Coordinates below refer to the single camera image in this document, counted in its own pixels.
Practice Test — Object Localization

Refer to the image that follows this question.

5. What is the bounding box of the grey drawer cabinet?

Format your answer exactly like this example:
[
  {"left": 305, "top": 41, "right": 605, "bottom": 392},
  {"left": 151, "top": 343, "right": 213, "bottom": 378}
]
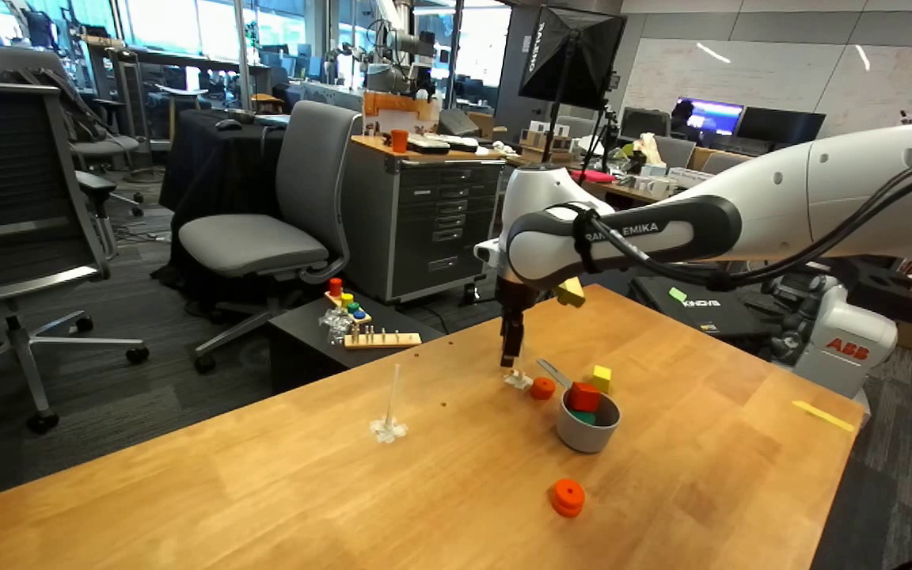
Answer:
[{"left": 342, "top": 136, "right": 504, "bottom": 305}]

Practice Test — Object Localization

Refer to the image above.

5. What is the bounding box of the white ABB robot base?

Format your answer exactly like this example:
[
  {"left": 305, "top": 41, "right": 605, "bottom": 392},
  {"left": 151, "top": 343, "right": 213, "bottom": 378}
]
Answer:
[{"left": 795, "top": 279, "right": 899, "bottom": 397}]

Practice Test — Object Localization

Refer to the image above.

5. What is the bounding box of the yellow cube block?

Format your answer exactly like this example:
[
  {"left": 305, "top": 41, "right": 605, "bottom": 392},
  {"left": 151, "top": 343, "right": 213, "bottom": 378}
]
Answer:
[{"left": 587, "top": 366, "right": 614, "bottom": 392}]

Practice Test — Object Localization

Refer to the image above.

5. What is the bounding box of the small orange round block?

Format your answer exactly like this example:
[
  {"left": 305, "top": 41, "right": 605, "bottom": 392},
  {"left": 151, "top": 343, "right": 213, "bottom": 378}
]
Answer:
[{"left": 528, "top": 378, "right": 555, "bottom": 398}]

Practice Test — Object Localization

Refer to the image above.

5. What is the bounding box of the red-orange cube block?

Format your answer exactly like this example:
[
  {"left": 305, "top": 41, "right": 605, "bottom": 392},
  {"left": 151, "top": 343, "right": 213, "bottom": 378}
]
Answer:
[{"left": 563, "top": 384, "right": 602, "bottom": 412}]

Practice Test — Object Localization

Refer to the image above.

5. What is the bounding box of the grey office chair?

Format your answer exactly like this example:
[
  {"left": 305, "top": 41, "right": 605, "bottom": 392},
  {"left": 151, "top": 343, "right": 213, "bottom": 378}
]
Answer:
[{"left": 178, "top": 101, "right": 359, "bottom": 375}]

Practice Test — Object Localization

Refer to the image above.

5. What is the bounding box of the lit computer monitor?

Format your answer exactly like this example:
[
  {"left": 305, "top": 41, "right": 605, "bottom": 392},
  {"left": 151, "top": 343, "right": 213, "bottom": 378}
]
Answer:
[{"left": 686, "top": 98, "right": 743, "bottom": 136}]

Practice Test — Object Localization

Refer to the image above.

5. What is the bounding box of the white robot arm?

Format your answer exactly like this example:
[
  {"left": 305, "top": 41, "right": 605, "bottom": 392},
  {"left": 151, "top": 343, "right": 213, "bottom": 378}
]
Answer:
[{"left": 476, "top": 124, "right": 912, "bottom": 367}]

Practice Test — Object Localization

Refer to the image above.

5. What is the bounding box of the black mesh office chair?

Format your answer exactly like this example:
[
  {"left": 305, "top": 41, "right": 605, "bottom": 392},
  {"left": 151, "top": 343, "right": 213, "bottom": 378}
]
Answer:
[{"left": 0, "top": 83, "right": 148, "bottom": 434}]

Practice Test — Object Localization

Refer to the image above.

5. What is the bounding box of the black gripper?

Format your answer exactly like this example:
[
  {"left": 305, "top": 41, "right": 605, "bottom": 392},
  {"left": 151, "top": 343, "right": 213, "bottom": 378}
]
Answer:
[{"left": 493, "top": 279, "right": 534, "bottom": 367}]

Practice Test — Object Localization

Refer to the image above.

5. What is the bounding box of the black softbox light stand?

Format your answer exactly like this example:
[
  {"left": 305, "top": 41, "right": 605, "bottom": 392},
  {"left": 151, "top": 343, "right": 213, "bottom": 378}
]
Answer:
[{"left": 520, "top": 7, "right": 626, "bottom": 127}]

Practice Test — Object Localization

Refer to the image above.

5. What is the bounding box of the colourful wooden stacking toy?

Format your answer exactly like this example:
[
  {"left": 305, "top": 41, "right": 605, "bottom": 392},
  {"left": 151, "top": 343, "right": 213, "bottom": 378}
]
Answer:
[{"left": 324, "top": 279, "right": 374, "bottom": 326}]

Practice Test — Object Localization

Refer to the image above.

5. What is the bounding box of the green octagonal block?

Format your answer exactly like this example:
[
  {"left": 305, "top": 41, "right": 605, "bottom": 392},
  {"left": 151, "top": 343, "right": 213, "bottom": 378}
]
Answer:
[{"left": 570, "top": 412, "right": 598, "bottom": 424}]

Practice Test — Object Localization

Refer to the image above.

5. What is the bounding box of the orange round block with hole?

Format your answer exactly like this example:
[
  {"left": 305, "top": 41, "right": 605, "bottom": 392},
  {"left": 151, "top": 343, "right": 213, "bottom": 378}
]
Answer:
[{"left": 549, "top": 478, "right": 587, "bottom": 521}]

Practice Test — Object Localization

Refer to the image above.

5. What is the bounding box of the grey plastic pot with handle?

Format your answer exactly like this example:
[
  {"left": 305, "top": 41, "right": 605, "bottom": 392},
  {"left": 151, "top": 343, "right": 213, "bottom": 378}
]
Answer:
[{"left": 541, "top": 360, "right": 621, "bottom": 457}]

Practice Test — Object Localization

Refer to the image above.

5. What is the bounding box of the black low side table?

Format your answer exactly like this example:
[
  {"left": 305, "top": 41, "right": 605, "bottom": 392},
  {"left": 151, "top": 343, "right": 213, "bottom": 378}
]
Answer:
[{"left": 269, "top": 298, "right": 440, "bottom": 389}]

